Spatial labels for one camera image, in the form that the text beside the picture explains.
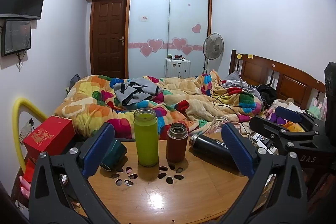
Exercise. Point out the purple cloth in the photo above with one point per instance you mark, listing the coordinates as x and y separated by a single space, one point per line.
277 117

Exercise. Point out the brown wooden door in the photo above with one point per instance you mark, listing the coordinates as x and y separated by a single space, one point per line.
109 37

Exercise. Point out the black clothing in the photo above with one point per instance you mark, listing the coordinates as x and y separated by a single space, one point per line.
267 94

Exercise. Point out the small wall monitor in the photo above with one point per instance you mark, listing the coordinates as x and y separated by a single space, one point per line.
16 36

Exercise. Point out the colourful patchwork blanket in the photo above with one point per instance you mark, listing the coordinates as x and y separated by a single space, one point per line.
105 106

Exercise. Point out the wall power socket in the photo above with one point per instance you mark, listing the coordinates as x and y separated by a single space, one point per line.
27 127

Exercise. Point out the green plush toy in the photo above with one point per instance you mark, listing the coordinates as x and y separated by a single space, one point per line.
316 109

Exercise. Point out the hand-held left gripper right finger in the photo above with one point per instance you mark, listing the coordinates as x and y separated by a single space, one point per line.
237 151

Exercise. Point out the yellow foam tube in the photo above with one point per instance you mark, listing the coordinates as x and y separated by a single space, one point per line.
18 119

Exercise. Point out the red gift box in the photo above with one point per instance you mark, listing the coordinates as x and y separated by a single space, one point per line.
48 137

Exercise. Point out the grey garment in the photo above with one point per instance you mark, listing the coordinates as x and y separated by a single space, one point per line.
135 91

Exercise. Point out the clear plastic jar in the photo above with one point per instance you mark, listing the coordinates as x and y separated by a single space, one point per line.
219 123

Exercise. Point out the striped pillow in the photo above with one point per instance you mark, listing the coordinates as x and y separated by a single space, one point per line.
236 81

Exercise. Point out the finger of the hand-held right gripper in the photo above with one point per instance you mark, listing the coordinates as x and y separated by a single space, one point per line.
273 130
290 113

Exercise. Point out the brown cup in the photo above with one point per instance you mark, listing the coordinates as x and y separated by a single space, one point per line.
177 144

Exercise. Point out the orange cloth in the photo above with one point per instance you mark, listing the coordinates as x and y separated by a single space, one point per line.
294 126

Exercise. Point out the green cup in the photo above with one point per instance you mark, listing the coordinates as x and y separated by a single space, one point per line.
146 138

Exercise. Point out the wooden wardrobe with heart stickers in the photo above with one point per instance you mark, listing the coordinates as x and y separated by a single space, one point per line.
168 16

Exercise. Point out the wooden bed headboard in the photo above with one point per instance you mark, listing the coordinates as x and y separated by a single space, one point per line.
291 82

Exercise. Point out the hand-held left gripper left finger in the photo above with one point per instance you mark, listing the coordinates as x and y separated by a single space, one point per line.
95 151

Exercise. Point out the white suitcase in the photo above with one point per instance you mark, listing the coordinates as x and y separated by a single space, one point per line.
177 67

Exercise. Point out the black thermos bottle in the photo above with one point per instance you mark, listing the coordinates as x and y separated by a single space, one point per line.
210 149

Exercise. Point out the standing fan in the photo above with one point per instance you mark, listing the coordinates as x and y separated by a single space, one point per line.
214 47

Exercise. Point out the teal box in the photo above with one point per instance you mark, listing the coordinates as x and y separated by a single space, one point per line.
114 153

